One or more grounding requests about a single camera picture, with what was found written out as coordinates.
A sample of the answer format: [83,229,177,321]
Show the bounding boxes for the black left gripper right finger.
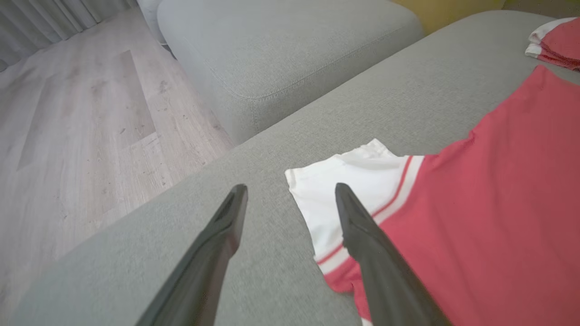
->
[334,182,452,326]

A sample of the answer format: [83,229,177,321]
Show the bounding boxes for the large grey sofa seat cushion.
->
[11,10,580,326]

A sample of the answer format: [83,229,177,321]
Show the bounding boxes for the red jersey with white stripes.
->
[285,65,580,326]

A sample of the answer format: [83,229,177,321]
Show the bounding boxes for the grey sofa ottoman section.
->
[156,0,425,146]

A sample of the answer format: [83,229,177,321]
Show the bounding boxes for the red shorts with white waistband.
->
[525,17,580,72]

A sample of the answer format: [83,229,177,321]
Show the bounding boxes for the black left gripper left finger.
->
[135,183,249,326]

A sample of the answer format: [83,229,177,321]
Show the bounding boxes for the grey pleated curtain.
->
[0,0,139,69]

